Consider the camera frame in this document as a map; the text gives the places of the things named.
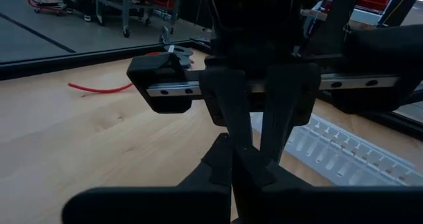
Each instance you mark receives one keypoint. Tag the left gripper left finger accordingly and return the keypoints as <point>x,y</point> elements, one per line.
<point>148,207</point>

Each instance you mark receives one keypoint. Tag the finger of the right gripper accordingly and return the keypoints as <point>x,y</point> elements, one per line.
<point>287,98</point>
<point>228,98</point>

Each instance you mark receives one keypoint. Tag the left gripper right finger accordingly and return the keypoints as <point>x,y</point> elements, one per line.
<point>330,207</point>

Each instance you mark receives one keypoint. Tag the dark grey hand tool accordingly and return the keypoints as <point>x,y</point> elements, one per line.
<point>180,55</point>

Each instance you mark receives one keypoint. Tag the grey wheeled shelf rack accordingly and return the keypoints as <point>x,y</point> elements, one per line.
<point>125,6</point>

